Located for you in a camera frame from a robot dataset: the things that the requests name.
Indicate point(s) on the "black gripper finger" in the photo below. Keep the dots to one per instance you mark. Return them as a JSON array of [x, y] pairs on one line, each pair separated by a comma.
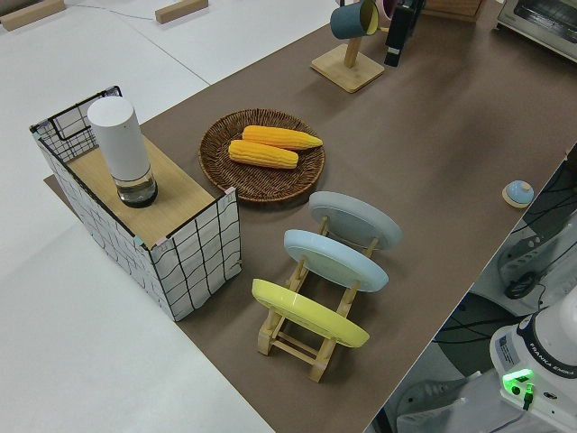
[[397, 40]]

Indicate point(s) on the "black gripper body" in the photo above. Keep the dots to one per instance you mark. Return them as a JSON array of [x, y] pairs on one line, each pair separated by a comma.
[[412, 6]]

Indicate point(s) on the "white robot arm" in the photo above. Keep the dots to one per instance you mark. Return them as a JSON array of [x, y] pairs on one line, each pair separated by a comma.
[[541, 361]]

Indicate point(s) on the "pink mug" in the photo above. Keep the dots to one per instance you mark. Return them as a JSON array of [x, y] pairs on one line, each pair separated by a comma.
[[387, 3]]

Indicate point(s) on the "light wooden cabinet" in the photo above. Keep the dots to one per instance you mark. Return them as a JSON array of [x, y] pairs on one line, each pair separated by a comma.
[[451, 15]]

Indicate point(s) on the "dark blue mug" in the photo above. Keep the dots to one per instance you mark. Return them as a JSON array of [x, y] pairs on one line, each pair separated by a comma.
[[347, 20]]

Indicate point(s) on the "wooden mug rack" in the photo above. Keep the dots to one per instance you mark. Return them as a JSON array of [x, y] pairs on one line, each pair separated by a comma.
[[347, 67]]

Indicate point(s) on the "brown table mat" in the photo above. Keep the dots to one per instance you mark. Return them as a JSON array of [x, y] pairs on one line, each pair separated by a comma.
[[428, 135]]

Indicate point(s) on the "white toaster oven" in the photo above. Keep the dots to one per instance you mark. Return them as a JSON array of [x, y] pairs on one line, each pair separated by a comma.
[[541, 22]]

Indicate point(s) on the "yellow corn cob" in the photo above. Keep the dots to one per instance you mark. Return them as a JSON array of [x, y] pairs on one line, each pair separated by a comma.
[[284, 136], [263, 154]]

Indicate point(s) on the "grey plate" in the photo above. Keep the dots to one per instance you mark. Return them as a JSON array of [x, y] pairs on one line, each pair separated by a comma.
[[356, 218]]

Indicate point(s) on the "brown wicker basket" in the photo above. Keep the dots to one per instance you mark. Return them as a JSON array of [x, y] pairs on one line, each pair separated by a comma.
[[261, 185]]

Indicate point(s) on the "wooden block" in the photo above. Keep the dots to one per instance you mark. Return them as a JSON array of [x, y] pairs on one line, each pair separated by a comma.
[[27, 15], [180, 11]]

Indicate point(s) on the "light blue plate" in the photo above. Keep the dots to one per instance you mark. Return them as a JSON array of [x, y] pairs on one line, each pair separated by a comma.
[[333, 257]]

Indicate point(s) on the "wooden basket lid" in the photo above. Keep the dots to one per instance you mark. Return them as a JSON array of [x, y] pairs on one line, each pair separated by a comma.
[[180, 194]]

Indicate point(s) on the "yellow plate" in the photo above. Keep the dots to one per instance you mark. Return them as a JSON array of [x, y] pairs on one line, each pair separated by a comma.
[[306, 311]]

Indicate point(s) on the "white cylinder bottle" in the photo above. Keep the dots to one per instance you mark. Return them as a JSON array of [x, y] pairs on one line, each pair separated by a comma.
[[119, 140]]

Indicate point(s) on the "wooden plate rack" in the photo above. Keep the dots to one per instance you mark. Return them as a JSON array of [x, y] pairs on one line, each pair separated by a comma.
[[295, 349]]

